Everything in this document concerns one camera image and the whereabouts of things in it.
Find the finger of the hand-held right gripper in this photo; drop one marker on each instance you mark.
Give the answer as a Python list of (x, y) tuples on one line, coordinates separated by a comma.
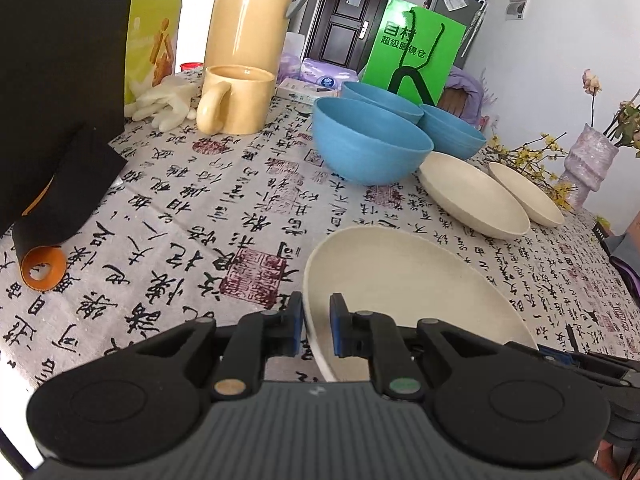
[(600, 367)]

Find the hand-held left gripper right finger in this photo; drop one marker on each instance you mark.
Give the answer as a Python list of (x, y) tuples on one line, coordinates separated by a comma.
[(336, 327)]

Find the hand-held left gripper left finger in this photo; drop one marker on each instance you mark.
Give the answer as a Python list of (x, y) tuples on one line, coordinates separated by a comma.
[(297, 322)]

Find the cream plate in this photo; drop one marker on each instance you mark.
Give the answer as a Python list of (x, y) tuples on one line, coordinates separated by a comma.
[(530, 195), (470, 195), (400, 280)]

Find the blue bowl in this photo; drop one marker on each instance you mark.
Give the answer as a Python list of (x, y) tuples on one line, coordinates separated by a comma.
[(450, 132), (380, 96), (365, 150)]

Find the grey purple cloth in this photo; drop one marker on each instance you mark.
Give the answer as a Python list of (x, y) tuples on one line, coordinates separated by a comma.
[(625, 255)]

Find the calligraphy print tablecloth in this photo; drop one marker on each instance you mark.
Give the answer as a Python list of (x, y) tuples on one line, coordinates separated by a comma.
[(200, 210)]

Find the pink textured vase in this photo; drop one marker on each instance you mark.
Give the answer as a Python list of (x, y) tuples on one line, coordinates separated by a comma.
[(587, 165)]

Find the yellow mug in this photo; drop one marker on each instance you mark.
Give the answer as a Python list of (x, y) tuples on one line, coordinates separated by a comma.
[(240, 105)]

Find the yellow flower branches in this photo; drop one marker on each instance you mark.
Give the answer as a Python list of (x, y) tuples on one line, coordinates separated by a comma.
[(525, 155)]

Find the white flat box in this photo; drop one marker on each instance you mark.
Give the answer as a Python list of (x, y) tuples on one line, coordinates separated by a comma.
[(300, 91)]

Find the purple tissue pack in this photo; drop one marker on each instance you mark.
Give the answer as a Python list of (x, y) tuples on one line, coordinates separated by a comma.
[(290, 67), (325, 72)]

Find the white rubber gloves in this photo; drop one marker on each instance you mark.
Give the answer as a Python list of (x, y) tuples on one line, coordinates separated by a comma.
[(170, 100)]

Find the black orange rolled sheet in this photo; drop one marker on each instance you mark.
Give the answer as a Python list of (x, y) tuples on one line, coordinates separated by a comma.
[(65, 200)]

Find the red lid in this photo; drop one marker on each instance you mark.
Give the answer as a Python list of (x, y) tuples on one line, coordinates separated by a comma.
[(192, 66)]

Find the purple blanket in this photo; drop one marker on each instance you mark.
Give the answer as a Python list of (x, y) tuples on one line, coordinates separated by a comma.
[(465, 82)]

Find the dried pink roses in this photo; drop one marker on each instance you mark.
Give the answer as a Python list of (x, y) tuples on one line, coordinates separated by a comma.
[(591, 81)]

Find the green paper bag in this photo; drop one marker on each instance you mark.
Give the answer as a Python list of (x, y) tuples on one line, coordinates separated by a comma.
[(400, 45)]

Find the dark brown door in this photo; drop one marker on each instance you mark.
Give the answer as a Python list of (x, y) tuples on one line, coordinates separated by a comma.
[(345, 20)]

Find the yellow thermos jug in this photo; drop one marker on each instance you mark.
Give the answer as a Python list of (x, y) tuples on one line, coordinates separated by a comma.
[(245, 20)]

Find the yellow-green carton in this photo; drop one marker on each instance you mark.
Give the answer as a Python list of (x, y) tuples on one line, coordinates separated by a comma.
[(150, 35)]

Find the hanging folded umbrella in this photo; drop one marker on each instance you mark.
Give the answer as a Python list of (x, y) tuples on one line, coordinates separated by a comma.
[(480, 25)]

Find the black paper bag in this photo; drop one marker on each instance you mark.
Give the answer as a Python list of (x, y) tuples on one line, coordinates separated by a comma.
[(60, 60)]

